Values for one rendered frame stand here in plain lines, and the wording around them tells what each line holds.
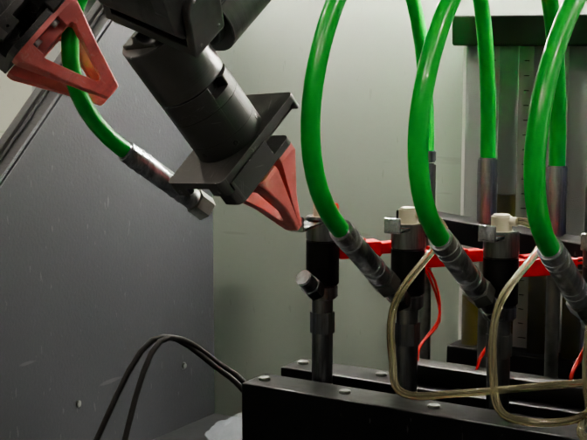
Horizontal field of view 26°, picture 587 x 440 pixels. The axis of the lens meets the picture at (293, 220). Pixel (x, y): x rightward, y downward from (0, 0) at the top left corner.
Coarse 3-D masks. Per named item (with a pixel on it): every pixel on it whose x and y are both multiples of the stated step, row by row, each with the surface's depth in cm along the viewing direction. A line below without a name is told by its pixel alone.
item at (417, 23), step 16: (80, 0) 99; (416, 0) 119; (416, 16) 120; (64, 32) 99; (416, 32) 120; (64, 48) 99; (416, 48) 121; (64, 64) 100; (80, 96) 100; (80, 112) 101; (96, 112) 101; (432, 112) 122; (96, 128) 101; (112, 128) 102; (432, 128) 122; (112, 144) 102; (128, 144) 103; (432, 144) 122; (432, 160) 122
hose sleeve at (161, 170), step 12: (132, 144) 104; (132, 156) 103; (144, 156) 104; (132, 168) 104; (144, 168) 104; (156, 168) 105; (168, 168) 106; (156, 180) 105; (168, 180) 105; (168, 192) 106; (192, 204) 107
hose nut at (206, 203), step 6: (204, 198) 108; (210, 198) 109; (198, 204) 107; (204, 204) 108; (210, 204) 108; (192, 210) 108; (198, 210) 108; (204, 210) 108; (210, 210) 108; (198, 216) 108; (204, 216) 108
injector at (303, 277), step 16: (320, 240) 106; (320, 256) 106; (336, 256) 106; (304, 272) 105; (320, 272) 106; (336, 272) 107; (304, 288) 105; (320, 288) 106; (336, 288) 107; (320, 304) 107; (320, 320) 107; (320, 336) 107; (320, 352) 107; (320, 368) 108
